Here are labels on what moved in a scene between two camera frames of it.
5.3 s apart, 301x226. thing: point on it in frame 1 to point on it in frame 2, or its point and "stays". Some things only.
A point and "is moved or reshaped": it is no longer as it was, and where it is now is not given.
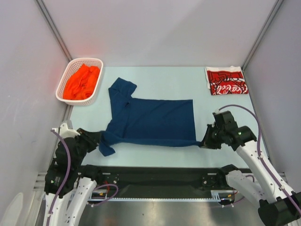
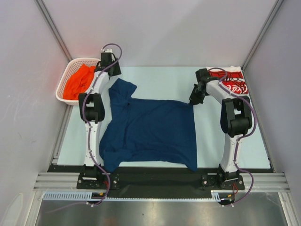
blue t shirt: x=130 y=120 is moved or reshaped
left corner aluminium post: x=55 y=29 stays
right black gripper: x=210 y=135 to x=196 y=94
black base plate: x=157 y=182 stays
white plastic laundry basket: x=71 y=65 stays
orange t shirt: x=81 y=84 stays
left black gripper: x=92 y=138 to x=117 y=70
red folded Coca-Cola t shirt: x=223 y=80 stays
